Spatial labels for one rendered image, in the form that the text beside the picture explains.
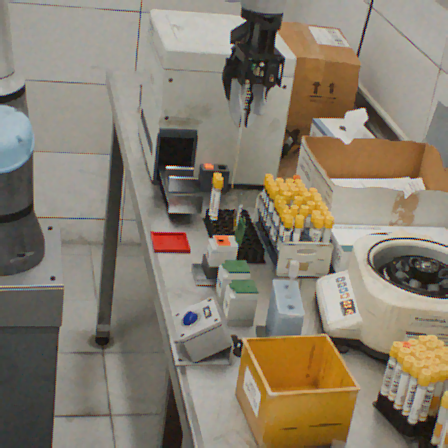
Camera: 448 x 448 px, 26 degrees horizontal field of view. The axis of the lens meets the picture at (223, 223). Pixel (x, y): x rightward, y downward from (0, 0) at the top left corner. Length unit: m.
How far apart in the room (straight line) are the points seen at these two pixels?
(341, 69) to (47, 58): 1.22
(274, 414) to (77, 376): 1.64
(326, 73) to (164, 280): 0.91
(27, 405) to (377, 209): 0.74
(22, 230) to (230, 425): 0.45
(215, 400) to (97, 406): 1.39
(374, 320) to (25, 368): 0.57
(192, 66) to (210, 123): 0.13
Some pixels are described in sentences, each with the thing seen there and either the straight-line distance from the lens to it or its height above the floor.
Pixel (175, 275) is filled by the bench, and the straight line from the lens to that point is 1.74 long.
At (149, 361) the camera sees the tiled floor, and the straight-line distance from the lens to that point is 3.02.
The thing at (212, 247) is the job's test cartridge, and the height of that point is 0.95.
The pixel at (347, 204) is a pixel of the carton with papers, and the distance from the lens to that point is 1.84.
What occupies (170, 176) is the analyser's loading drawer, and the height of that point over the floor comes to 0.93.
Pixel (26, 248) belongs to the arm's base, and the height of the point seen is 0.99.
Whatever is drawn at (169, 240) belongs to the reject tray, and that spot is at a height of 0.88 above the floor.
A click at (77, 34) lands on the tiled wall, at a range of 3.31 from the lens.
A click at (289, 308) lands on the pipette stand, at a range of 1.50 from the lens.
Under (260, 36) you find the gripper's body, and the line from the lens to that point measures 1.63.
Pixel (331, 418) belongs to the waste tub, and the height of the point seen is 0.93.
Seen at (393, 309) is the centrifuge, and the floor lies 0.98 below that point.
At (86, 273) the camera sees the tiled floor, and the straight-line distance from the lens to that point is 3.43.
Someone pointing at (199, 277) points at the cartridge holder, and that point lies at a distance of 1.71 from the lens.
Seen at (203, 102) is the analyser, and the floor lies 1.06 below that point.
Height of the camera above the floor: 1.76
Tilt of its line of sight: 27 degrees down
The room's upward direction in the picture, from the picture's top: 8 degrees clockwise
